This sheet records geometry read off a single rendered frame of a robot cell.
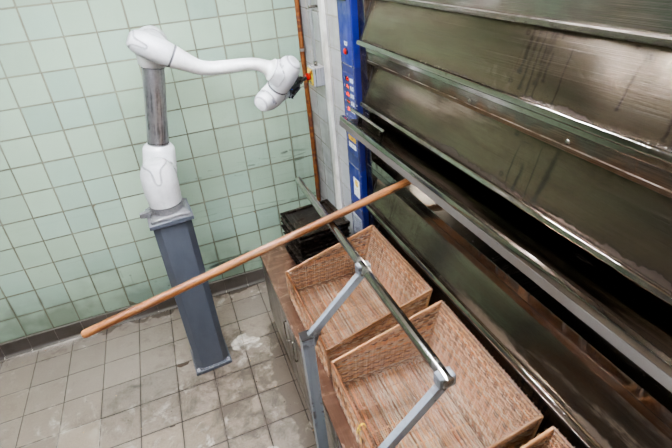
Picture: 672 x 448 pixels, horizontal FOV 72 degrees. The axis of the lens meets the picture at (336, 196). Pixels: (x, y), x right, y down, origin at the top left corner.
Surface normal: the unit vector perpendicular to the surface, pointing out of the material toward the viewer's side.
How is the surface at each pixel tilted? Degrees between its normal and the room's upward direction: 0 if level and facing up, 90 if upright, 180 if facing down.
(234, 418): 0
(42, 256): 90
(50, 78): 90
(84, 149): 90
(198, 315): 90
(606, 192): 70
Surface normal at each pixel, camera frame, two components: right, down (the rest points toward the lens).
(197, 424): -0.08, -0.87
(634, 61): -0.90, -0.07
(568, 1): -0.93, 0.24
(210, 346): 0.44, 0.40
